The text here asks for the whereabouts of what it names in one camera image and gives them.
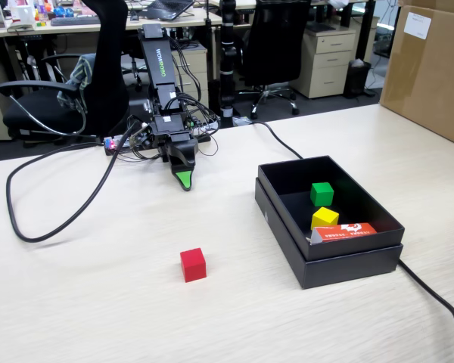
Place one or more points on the beige drawer cabinet with headset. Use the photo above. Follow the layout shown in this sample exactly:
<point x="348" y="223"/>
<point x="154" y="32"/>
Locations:
<point x="196" y="72"/>

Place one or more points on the black open box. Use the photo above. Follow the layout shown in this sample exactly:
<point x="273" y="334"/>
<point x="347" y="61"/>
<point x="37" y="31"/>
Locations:
<point x="348" y="270"/>

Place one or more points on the small wrist camera board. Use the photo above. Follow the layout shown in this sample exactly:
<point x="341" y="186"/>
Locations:
<point x="140" y="138"/>

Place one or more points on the yellow wooden cube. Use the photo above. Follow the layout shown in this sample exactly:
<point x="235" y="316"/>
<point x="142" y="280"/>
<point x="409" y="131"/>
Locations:
<point x="323" y="218"/>

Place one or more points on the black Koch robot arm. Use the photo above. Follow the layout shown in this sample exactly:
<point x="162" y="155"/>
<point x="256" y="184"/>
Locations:
<point x="157" y="56"/>

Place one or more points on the black mesh office chair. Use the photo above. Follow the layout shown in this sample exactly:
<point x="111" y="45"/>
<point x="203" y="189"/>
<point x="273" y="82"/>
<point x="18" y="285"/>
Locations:
<point x="276" y="45"/>

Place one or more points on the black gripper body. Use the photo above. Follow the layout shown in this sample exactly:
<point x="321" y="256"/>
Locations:
<point x="168" y="126"/>

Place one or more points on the beige office desk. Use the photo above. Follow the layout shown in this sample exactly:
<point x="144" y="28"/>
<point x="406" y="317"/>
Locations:
<point x="109" y="27"/>

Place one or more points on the white shipping label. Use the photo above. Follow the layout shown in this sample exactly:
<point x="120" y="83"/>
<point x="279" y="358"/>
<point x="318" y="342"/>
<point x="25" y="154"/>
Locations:
<point x="417" y="25"/>

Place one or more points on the black keyboard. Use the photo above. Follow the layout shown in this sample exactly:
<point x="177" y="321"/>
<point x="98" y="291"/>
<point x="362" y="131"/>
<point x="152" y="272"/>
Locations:
<point x="75" y="20"/>

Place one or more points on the black pole with white bands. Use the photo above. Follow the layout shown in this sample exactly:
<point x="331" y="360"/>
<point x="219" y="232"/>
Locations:
<point x="227" y="68"/>

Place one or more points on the striped green cloth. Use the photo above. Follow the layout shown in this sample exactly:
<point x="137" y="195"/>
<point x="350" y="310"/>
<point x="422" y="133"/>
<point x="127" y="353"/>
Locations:
<point x="81" y="72"/>

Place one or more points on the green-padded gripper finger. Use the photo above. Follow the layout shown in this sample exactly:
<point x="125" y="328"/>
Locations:
<point x="184" y="179"/>

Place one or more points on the black cardboard box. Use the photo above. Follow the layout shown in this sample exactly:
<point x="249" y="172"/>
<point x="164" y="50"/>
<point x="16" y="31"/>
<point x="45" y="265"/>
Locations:
<point x="348" y="247"/>

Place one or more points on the black laptop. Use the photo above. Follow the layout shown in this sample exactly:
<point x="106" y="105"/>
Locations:
<point x="168" y="9"/>

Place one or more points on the blue toy balls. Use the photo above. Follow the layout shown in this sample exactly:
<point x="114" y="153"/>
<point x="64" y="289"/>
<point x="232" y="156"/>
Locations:
<point x="63" y="11"/>

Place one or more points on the red wooden cube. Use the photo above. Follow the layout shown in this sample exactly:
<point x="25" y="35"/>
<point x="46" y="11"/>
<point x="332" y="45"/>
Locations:
<point x="193" y="265"/>

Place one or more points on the orange and white carton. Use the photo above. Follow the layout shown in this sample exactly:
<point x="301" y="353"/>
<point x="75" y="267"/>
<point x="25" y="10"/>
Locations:
<point x="348" y="232"/>

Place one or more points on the black trash bin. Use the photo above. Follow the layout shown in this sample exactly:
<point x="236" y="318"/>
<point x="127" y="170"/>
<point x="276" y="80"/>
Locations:
<point x="357" y="79"/>

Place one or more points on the black headset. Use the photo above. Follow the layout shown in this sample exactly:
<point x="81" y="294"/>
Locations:
<point x="187" y="45"/>

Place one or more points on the controller board with red LED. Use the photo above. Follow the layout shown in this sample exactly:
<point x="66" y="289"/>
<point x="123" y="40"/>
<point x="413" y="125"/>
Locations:
<point x="113" y="143"/>

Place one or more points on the green wooden cube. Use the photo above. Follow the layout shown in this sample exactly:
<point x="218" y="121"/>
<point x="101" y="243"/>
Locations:
<point x="321" y="194"/>

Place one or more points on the black office chair with armrests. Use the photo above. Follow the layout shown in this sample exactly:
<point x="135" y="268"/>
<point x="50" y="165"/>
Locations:
<point x="106" y="75"/>

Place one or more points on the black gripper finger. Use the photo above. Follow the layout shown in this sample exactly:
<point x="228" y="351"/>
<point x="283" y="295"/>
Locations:
<point x="181" y="153"/>

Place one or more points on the large brown cardboard box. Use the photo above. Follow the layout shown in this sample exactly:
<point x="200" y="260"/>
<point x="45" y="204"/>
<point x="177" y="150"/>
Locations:
<point x="431" y="83"/>

